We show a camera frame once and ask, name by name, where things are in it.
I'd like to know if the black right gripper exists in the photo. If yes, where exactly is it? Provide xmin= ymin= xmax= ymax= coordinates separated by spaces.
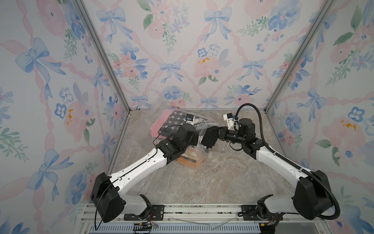
xmin=210 ymin=126 xmax=246 ymax=145

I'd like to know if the black white patterned blanket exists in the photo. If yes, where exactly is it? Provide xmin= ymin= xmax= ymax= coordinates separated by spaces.
xmin=159 ymin=109 xmax=205 ymax=138

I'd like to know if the clear plastic vacuum bag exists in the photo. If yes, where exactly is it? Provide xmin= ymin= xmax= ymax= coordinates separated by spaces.
xmin=145 ymin=105 xmax=219 ymax=168

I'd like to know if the pink fluffy blanket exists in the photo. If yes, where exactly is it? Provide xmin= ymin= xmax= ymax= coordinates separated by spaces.
xmin=150 ymin=109 xmax=173 ymax=138

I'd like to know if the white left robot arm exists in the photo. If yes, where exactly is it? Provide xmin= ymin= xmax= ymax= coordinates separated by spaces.
xmin=91 ymin=123 xmax=199 ymax=223

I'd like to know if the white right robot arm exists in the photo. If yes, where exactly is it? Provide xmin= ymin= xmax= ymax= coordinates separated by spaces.
xmin=201 ymin=119 xmax=340 ymax=220

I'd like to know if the orange cream striped blanket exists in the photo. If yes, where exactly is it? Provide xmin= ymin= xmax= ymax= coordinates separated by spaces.
xmin=176 ymin=146 xmax=206 ymax=169

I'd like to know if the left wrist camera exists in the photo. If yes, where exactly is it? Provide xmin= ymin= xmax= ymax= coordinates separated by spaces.
xmin=186 ymin=114 xmax=195 ymax=124

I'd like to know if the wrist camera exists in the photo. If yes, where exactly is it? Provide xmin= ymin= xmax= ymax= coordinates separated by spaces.
xmin=223 ymin=113 xmax=238 ymax=130
xmin=186 ymin=114 xmax=195 ymax=124

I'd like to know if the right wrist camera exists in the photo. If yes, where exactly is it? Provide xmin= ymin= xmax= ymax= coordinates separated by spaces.
xmin=223 ymin=113 xmax=238 ymax=130

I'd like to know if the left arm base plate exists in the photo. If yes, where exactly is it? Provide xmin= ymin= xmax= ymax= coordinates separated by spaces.
xmin=124 ymin=205 xmax=165 ymax=221

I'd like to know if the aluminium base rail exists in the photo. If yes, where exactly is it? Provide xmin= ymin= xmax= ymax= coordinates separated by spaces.
xmin=76 ymin=203 xmax=332 ymax=234

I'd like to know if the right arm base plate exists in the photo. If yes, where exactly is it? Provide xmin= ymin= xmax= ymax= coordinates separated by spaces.
xmin=238 ymin=204 xmax=280 ymax=222

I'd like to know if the black corrugated cable conduit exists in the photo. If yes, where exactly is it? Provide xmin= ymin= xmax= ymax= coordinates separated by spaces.
xmin=235 ymin=103 xmax=341 ymax=220

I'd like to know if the left aluminium corner post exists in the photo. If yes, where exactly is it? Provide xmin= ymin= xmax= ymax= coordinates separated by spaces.
xmin=72 ymin=0 xmax=130 ymax=114

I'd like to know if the aluminium corner post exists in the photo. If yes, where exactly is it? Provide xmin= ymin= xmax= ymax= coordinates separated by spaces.
xmin=72 ymin=0 xmax=130 ymax=114
xmin=264 ymin=0 xmax=335 ymax=114

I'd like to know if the right aluminium corner post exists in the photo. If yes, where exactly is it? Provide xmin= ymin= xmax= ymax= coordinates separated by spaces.
xmin=264 ymin=0 xmax=335 ymax=114

